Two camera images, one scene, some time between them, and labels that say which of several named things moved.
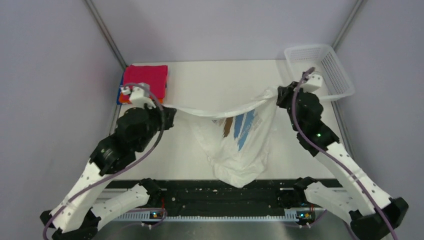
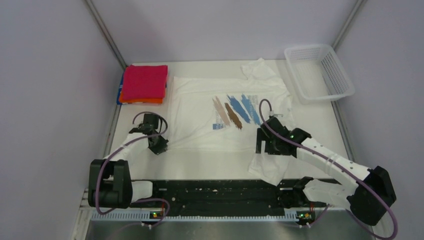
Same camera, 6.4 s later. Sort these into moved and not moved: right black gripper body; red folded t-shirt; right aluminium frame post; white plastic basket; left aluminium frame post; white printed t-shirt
Moved: right black gripper body; white printed t-shirt
Not moved: right aluminium frame post; white plastic basket; left aluminium frame post; red folded t-shirt
